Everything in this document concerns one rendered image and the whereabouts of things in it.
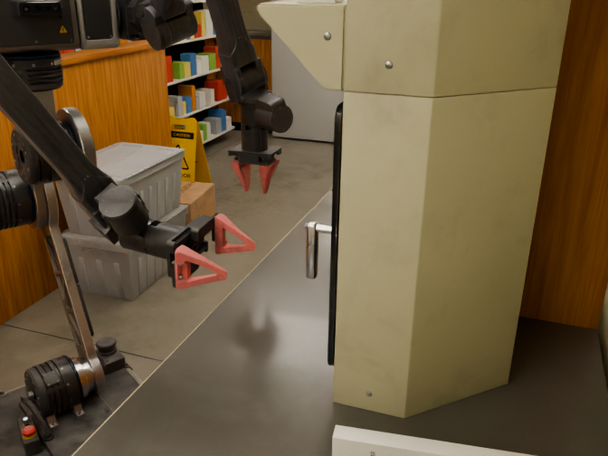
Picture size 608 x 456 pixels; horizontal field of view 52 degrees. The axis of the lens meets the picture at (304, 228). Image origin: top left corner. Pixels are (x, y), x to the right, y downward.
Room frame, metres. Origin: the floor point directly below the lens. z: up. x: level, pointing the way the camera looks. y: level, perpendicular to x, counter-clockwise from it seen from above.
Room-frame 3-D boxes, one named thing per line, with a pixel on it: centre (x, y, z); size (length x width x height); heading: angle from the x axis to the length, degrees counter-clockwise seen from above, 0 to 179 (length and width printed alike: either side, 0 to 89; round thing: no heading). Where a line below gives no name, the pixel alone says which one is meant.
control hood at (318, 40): (0.94, -0.05, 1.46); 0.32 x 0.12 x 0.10; 161
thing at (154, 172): (3.04, 0.93, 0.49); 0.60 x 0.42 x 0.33; 161
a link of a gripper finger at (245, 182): (1.31, 0.12, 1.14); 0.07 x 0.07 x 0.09; 70
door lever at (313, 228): (0.83, -0.03, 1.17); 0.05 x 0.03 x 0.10; 70
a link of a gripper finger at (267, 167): (1.30, 0.10, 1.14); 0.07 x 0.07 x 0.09; 70
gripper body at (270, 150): (1.31, 0.11, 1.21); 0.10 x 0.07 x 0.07; 70
